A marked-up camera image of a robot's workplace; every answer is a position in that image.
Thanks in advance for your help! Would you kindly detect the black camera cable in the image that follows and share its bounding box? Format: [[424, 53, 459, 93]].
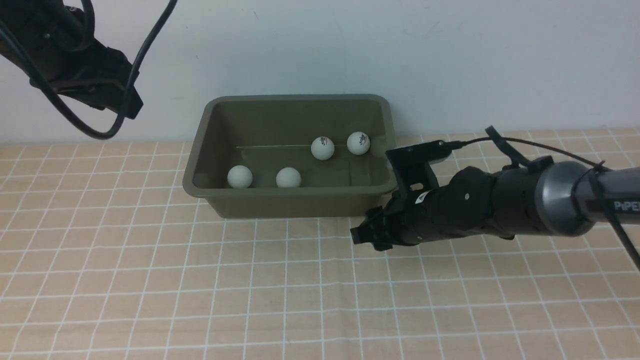
[[445, 125, 640, 271], [0, 0, 178, 140]]

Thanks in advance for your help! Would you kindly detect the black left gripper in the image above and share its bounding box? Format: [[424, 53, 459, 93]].
[[30, 38, 133, 113]]

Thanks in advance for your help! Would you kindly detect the black left camera cable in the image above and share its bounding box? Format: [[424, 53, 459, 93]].
[[0, 0, 178, 140]]

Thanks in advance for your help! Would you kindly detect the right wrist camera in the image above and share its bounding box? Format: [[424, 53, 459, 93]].
[[385, 140, 453, 198]]

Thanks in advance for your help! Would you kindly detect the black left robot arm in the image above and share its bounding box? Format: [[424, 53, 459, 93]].
[[0, 0, 132, 113]]

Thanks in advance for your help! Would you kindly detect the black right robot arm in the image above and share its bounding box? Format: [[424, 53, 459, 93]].
[[350, 161, 639, 251]]

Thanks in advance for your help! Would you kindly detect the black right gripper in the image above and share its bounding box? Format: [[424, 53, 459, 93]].
[[350, 172, 496, 252]]

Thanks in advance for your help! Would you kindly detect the olive green plastic bin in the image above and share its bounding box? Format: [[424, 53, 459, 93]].
[[182, 94, 397, 219]]

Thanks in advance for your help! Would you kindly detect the black right camera cable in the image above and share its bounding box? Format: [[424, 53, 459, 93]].
[[445, 125, 640, 271]]

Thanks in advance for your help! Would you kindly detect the white ball logo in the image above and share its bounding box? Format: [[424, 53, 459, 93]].
[[310, 136, 335, 161]]

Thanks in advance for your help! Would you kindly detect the checkered beige tablecloth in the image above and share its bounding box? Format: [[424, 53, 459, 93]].
[[0, 142, 640, 360]]

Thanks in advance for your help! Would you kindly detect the plain white ball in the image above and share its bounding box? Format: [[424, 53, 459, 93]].
[[275, 167, 302, 188]]

